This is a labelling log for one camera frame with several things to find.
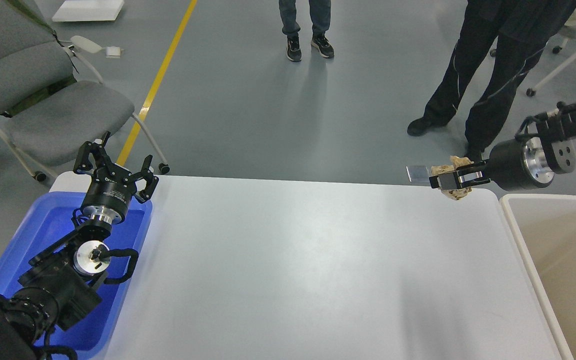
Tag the white flat board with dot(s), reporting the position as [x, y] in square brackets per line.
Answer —
[88, 11]

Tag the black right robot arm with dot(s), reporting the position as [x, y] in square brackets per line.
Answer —
[543, 146]

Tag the beige plastic bin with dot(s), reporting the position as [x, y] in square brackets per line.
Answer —
[544, 229]

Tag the brown paper ball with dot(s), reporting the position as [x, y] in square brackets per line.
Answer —
[456, 163]

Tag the blue plastic bin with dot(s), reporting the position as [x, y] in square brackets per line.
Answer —
[48, 220]

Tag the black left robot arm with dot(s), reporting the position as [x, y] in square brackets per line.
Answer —
[61, 286]

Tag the small white floor box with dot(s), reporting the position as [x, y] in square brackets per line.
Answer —
[113, 52]

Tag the grey padded chair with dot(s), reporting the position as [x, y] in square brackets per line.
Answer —
[51, 98]

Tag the left metal floor plate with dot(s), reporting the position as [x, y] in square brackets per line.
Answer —
[418, 173]

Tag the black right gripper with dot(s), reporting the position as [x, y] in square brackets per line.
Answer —
[514, 165]

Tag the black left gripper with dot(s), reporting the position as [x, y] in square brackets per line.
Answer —
[108, 196]

